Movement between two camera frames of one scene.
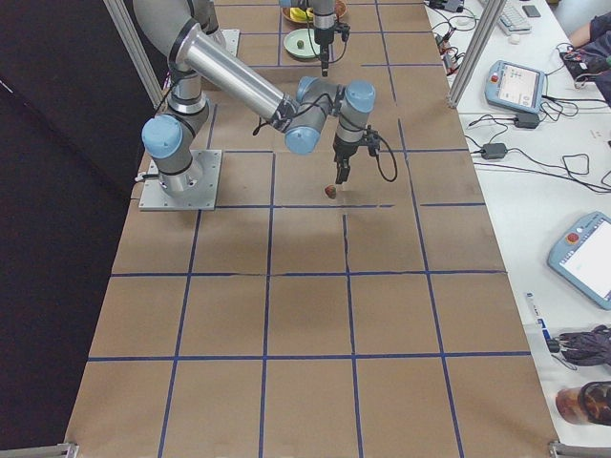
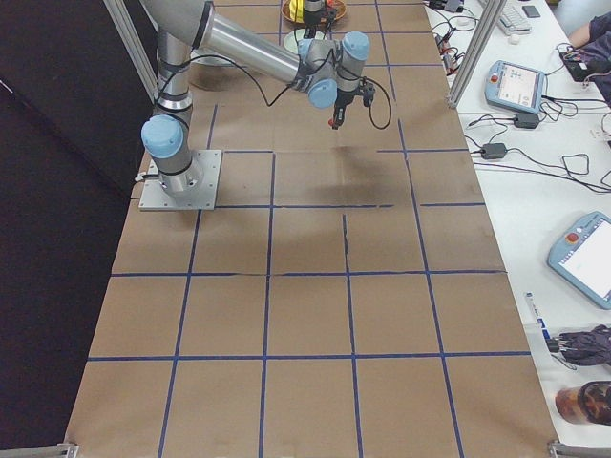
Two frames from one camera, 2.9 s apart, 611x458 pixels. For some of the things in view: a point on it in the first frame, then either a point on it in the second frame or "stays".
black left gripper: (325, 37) → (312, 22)
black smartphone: (532, 10) stays
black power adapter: (527, 120) stays
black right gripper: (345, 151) → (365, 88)
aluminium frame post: (487, 21) stays
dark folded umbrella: (583, 347) stays
